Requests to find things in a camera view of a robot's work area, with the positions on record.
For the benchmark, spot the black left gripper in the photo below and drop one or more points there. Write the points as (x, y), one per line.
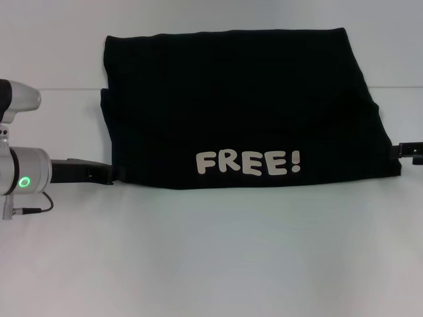
(79, 171)

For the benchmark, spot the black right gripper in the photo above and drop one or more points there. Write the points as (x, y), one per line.
(411, 148)

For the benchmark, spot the black t-shirt with FREE print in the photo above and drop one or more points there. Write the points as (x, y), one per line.
(231, 99)

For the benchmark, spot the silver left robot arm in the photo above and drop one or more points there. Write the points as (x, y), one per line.
(29, 170)

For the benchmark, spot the silver camera mount bracket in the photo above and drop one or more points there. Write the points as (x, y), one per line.
(4, 137)

